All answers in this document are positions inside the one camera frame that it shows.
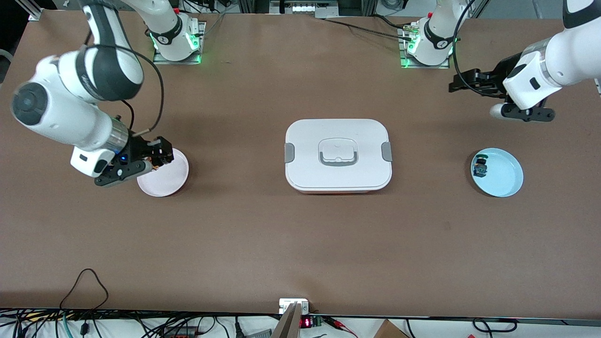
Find white lidded lunch box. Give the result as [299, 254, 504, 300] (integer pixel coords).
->
[284, 118, 393, 194]

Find white plate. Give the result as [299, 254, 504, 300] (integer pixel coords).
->
[137, 148, 190, 197]

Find light blue round plate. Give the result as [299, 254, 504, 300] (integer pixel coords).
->
[471, 148, 524, 198]

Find aluminium corner extrusion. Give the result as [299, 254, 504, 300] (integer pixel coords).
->
[14, 0, 44, 22]

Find aluminium profile bar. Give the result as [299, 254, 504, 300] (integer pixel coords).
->
[271, 302, 302, 338]

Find red clip leads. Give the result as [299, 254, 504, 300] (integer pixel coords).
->
[326, 316, 360, 338]

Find brown cardboard piece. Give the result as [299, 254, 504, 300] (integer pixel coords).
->
[373, 319, 410, 338]

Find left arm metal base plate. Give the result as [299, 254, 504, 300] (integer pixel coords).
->
[398, 26, 451, 69]

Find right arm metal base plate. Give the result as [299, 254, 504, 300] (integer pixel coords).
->
[153, 21, 207, 65]

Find black cables to base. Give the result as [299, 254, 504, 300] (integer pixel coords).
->
[316, 14, 416, 41]

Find thin black looped cable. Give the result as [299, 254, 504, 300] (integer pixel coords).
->
[59, 268, 110, 311]

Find aluminium frame with label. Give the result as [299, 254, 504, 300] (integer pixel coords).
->
[239, 0, 376, 15]

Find small white mount block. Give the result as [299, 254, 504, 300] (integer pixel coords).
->
[279, 298, 310, 315]

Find black cable loop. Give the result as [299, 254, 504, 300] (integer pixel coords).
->
[472, 318, 518, 333]

